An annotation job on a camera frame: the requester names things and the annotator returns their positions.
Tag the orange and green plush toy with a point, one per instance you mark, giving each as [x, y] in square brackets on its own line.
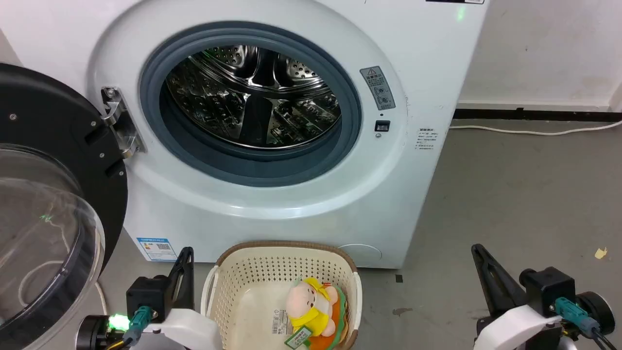
[335, 325]

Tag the stainless steel washer drum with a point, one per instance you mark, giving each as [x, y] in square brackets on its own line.
[218, 112]

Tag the white barcode sticker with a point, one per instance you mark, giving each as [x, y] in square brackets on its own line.
[280, 322]

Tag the grey warning sticker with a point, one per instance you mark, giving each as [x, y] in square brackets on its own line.
[378, 87]

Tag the black door latch slot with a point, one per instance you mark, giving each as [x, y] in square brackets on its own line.
[382, 126]

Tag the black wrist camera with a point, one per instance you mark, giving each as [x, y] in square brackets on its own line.
[146, 291]
[546, 289]

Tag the pink doll in yellow clothes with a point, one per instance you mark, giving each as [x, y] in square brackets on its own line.
[311, 304]

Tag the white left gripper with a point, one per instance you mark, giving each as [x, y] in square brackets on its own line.
[192, 330]

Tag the black round washer door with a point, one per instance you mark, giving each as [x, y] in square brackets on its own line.
[58, 112]

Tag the black baseboard strip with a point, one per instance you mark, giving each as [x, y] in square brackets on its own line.
[534, 115]

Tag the yellow paper scrap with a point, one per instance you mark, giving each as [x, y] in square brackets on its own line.
[601, 253]

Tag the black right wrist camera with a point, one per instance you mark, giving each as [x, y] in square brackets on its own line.
[546, 289]

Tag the metal door hinge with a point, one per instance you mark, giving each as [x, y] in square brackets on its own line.
[124, 129]

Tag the white front-load washing machine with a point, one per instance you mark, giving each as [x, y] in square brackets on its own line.
[388, 204]

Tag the cream perforated laundry basket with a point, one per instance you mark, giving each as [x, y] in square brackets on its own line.
[243, 291]

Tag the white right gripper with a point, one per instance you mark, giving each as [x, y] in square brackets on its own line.
[520, 330]

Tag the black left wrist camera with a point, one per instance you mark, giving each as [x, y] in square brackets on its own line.
[146, 291]

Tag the small printed text sticker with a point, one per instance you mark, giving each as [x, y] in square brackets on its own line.
[425, 139]

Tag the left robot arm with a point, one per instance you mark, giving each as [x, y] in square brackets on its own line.
[90, 333]

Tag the grey rubber door gasket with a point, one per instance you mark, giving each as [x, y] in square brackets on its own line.
[252, 167]

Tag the green white hang tag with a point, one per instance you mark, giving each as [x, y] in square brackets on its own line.
[297, 338]

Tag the blue white energy label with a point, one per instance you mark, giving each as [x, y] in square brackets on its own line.
[156, 249]

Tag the white skirting board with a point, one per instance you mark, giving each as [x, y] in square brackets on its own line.
[534, 105]

